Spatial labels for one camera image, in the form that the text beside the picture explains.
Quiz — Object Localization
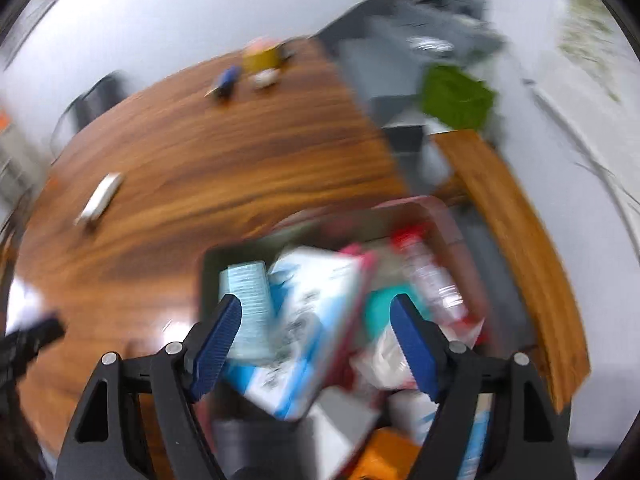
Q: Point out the grey steps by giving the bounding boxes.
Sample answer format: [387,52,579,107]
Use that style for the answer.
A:
[315,0,506,161]

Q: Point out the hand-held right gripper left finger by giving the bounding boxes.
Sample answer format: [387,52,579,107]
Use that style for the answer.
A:
[54,293,244,480]

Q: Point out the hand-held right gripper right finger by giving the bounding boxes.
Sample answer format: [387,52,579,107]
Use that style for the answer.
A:
[389,293,576,480]

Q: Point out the white flat box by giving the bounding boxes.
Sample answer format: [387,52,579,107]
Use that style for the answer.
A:
[74,172,125,228]

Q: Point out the small white bottle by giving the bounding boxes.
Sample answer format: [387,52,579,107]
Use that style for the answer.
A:
[250,69,281,90]

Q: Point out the pink container box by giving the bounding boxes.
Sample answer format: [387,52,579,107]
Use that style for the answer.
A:
[197,196,501,480]

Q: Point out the blue white medicine box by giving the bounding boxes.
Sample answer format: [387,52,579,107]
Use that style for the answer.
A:
[217,260,281,361]
[222,245,373,421]

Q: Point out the small green box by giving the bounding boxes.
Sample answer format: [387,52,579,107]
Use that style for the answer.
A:
[362,285,416,346]

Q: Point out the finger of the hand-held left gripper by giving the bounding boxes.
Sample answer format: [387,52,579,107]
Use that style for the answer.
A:
[0,312,67,386]

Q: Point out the black chair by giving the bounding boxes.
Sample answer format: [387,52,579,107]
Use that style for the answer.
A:
[50,70,133,161]

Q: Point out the blue lighter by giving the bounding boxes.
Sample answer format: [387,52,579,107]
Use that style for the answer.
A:
[217,66,241,92]

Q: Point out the orange squeeze tube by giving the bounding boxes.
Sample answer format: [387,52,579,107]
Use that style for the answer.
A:
[347,427,423,480]

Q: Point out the wall poster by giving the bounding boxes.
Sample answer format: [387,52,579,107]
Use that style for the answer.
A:
[557,0,640,106]

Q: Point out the wooden bench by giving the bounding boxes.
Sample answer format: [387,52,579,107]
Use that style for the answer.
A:
[430,129,593,413]

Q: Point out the green paper bag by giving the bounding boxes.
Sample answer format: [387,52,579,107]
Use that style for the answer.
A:
[419,64,497,131]

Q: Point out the yellow pink small container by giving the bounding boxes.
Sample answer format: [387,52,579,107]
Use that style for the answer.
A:
[242,42,281,73]

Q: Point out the clear bottle red cap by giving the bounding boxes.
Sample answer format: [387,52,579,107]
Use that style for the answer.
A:
[390,227,481,331]

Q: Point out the crumpled silver foil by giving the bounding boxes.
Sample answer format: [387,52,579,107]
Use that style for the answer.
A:
[405,35,456,56]

